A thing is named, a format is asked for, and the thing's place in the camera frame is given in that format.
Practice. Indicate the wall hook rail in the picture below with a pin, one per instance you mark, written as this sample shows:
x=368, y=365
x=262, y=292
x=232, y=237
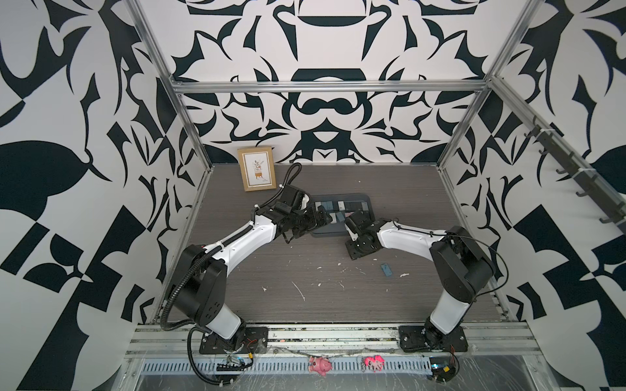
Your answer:
x=573, y=166

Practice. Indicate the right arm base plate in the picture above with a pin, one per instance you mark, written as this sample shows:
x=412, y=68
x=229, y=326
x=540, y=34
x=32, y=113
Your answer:
x=415, y=339

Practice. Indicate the blue eraser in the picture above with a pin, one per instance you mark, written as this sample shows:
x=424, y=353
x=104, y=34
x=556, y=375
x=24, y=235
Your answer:
x=386, y=270

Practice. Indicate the wooden picture frame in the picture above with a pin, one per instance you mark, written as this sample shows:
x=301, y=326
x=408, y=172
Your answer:
x=257, y=169

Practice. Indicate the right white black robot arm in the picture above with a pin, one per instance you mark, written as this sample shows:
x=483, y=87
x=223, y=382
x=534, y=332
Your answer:
x=461, y=264

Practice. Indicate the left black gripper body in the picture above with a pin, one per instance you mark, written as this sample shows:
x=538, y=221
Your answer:
x=305, y=221

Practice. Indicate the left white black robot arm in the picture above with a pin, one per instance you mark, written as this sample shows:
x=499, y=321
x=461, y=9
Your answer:
x=197, y=292

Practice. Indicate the dark grey storage box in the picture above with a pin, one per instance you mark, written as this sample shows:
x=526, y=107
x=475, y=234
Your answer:
x=352, y=201

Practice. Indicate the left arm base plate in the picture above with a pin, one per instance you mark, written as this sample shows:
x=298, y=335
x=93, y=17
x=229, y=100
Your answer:
x=252, y=340

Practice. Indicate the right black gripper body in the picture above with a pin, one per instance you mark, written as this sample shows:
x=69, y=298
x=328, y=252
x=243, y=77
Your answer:
x=354, y=247

